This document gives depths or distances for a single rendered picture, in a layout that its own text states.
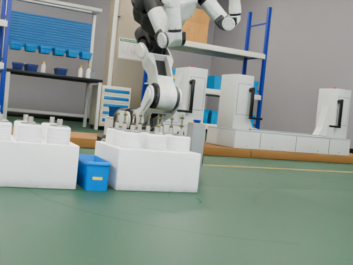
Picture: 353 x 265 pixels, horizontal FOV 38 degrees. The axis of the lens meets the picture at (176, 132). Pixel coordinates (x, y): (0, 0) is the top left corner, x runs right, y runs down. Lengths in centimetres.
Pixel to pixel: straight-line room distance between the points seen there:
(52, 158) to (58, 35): 635
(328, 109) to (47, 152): 423
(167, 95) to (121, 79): 605
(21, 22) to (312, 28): 486
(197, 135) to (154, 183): 44
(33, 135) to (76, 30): 640
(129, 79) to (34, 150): 684
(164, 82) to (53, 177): 98
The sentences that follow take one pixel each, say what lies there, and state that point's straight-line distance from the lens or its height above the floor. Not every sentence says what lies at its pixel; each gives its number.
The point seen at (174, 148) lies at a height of 19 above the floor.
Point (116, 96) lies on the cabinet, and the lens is 796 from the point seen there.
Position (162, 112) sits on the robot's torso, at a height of 35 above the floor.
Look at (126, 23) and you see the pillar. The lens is 892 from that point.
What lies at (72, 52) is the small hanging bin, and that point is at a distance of 821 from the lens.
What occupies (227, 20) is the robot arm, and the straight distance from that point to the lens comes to 301.
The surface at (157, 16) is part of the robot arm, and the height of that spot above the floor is 83.
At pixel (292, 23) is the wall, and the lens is 985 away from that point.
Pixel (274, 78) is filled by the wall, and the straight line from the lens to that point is 1001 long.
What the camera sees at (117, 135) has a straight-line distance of 235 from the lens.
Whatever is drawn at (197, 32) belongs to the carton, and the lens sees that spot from 786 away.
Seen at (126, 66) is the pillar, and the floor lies 108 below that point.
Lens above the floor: 35
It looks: 2 degrees down
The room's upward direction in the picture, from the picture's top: 6 degrees clockwise
